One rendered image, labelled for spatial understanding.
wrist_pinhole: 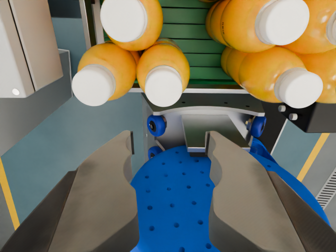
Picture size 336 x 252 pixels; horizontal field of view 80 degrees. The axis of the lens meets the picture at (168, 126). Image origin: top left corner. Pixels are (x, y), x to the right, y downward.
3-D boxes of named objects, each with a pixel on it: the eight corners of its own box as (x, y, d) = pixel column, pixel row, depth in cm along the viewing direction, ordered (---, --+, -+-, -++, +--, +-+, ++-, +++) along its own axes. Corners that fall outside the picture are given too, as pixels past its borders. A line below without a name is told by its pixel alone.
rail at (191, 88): (102, 86, 37) (97, 91, 34) (101, 82, 37) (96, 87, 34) (315, 89, 38) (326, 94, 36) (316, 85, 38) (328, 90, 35)
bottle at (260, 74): (225, 81, 42) (266, 121, 25) (216, 48, 39) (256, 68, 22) (259, 68, 41) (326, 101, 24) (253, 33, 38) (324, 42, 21)
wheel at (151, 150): (161, 164, 40) (169, 160, 41) (150, 144, 41) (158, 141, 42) (153, 171, 44) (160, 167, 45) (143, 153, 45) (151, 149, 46)
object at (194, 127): (180, 124, 44) (186, 159, 33) (181, 114, 42) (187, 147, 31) (226, 124, 44) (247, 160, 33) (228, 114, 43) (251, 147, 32)
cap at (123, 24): (151, 33, 20) (150, 34, 19) (115, 45, 21) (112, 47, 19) (138, -11, 19) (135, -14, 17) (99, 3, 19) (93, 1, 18)
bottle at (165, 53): (169, 29, 37) (174, 37, 20) (187, 63, 40) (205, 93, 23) (137, 51, 39) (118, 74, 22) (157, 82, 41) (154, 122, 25)
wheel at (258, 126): (247, 138, 40) (258, 142, 39) (252, 118, 38) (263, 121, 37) (254, 130, 43) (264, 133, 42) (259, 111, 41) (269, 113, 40)
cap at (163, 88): (169, 59, 22) (169, 62, 20) (186, 88, 23) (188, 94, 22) (139, 78, 23) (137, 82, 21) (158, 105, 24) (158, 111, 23)
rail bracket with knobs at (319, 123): (268, 111, 46) (294, 133, 37) (276, 79, 42) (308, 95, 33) (311, 111, 46) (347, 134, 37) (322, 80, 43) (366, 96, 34)
